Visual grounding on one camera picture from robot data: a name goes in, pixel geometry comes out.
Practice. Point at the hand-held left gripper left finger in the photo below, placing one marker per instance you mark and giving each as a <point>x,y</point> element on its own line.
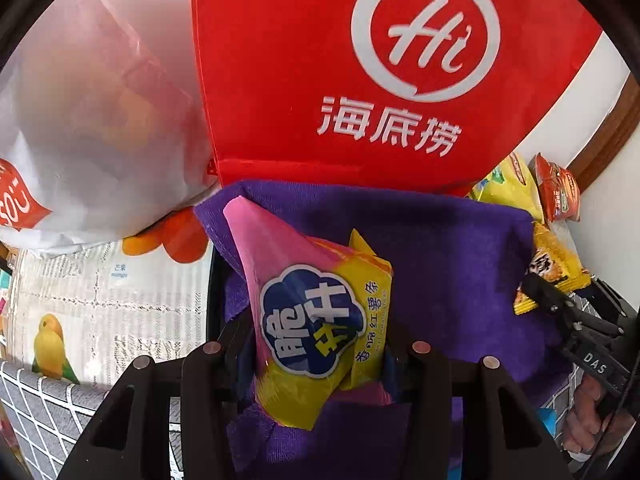
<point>235,360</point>

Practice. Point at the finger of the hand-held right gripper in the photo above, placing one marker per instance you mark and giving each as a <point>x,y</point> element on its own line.
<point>550,295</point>
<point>615,305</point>

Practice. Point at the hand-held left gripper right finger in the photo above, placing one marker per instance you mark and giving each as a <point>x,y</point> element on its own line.
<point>400,365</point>

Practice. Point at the yellow and brown snack packet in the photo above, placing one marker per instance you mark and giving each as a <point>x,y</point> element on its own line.
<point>555,260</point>

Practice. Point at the pink and yellow snack packet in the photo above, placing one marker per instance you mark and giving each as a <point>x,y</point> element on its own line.
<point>300,320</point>

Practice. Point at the person's right hand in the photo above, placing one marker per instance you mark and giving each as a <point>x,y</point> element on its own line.
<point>587,410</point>

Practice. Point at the purple towel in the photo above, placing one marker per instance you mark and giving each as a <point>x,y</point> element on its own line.
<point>450,270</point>

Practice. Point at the orange-red snack packet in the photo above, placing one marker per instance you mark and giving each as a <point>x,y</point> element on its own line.
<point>557,190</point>

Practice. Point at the yellow snack bag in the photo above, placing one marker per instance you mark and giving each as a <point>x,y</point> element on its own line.
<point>515,185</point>

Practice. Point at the printed mat with bird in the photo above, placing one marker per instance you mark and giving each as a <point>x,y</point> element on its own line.
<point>100,300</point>

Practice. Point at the grey checked blanket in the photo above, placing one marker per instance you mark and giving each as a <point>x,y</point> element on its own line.
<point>40,400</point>

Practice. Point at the white paper bag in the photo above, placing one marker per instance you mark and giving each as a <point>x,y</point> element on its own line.
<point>100,135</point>

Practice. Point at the red paper bag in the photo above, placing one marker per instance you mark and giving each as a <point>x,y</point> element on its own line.
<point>280,85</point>

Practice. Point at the brown wooden door frame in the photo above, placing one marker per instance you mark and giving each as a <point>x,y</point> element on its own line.
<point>610,140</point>

